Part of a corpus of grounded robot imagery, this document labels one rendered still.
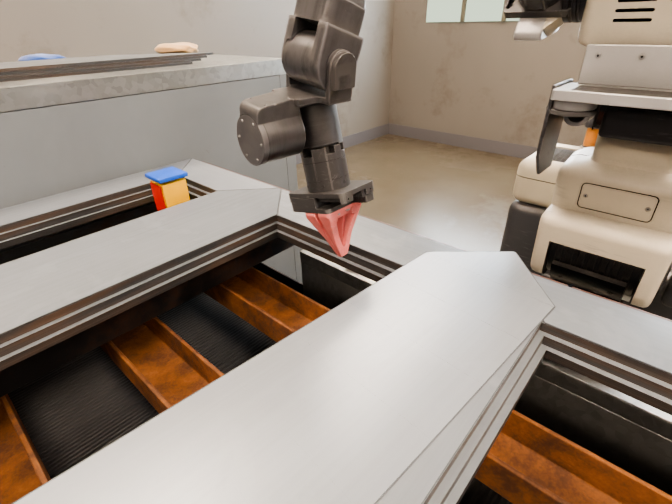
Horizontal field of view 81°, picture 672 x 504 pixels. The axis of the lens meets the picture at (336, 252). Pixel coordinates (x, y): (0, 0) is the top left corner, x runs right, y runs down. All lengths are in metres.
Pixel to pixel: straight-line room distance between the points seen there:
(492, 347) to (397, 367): 0.10
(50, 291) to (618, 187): 0.92
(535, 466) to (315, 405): 0.31
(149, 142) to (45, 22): 1.77
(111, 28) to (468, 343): 2.70
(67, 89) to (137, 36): 1.96
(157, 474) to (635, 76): 0.82
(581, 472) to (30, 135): 1.04
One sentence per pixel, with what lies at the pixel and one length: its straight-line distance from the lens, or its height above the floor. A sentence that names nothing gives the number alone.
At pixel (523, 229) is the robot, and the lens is 1.25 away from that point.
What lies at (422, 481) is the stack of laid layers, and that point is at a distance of 0.34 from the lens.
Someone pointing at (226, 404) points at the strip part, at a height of 0.85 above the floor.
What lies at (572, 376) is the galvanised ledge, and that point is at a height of 0.68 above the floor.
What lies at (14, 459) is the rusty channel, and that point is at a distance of 0.68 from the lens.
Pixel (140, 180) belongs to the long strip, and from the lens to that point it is 0.98.
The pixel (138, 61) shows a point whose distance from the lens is 1.17.
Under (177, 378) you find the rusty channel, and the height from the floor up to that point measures 0.68.
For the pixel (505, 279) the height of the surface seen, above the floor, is 0.85.
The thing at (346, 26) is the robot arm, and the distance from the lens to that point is 0.48.
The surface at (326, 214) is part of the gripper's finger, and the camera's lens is 0.50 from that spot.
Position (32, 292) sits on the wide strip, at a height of 0.85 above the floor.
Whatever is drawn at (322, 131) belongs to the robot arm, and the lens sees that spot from 0.50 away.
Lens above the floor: 1.14
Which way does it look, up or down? 30 degrees down
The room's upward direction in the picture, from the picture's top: 1 degrees counter-clockwise
